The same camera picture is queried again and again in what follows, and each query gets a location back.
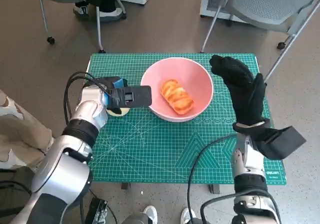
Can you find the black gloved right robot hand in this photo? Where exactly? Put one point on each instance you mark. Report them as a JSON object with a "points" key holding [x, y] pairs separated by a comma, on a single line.
{"points": [[245, 96]]}

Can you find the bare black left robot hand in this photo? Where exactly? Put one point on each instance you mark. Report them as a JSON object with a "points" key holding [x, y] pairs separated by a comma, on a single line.
{"points": [[117, 81]]}

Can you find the round toy bread bun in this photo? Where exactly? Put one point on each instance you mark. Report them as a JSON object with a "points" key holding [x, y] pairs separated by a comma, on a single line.
{"points": [[123, 111]]}

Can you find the pink bowl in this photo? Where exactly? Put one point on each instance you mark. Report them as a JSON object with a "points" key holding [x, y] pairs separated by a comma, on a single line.
{"points": [[155, 79]]}

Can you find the long braided toy bread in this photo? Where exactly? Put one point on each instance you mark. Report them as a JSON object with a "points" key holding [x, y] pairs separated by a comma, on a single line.
{"points": [[177, 96]]}

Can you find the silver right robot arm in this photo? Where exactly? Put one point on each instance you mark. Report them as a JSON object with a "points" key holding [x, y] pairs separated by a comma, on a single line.
{"points": [[250, 164]]}

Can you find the green cutting mat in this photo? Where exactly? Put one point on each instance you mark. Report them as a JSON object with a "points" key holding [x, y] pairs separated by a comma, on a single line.
{"points": [[162, 154]]}

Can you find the grey mesh chair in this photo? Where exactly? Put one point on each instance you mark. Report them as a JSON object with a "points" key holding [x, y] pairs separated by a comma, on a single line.
{"points": [[262, 4]]}

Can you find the black floor device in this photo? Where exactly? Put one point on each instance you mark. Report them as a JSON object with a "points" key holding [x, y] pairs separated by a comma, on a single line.
{"points": [[96, 211]]}

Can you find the white shoe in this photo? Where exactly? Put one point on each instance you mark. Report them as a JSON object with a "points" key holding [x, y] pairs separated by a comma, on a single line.
{"points": [[187, 216], [150, 214]]}

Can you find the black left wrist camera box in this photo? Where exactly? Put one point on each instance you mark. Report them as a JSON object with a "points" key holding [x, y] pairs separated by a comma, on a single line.
{"points": [[135, 96]]}

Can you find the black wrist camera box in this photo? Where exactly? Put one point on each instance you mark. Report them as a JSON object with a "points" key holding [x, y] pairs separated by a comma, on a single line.
{"points": [[135, 96], [280, 144]]}

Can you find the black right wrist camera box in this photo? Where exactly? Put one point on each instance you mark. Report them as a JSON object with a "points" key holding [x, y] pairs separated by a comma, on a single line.
{"points": [[280, 144]]}

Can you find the black table bracket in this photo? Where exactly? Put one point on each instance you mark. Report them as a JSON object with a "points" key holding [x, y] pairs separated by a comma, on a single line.
{"points": [[125, 185], [214, 188]]}

